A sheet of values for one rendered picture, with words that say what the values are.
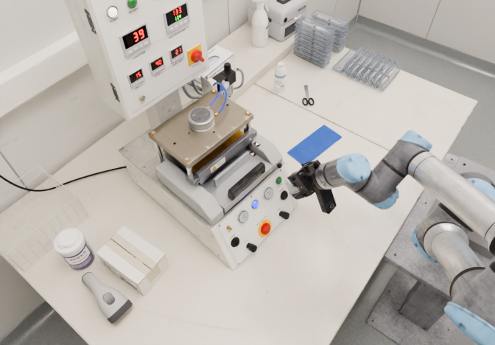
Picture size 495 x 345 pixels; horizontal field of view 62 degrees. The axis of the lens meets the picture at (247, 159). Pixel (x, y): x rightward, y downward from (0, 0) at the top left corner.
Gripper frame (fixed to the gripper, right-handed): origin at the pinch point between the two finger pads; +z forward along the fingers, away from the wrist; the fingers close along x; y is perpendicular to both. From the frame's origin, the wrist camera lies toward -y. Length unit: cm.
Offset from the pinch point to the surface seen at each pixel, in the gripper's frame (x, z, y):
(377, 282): -38, 54, -77
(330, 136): -40.2, 17.9, 2.0
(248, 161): 5.2, 1.9, 17.3
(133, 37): 20, -19, 62
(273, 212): 6.5, 7.7, -2.0
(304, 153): -25.6, 19.0, 3.6
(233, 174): 12.1, 1.8, 17.3
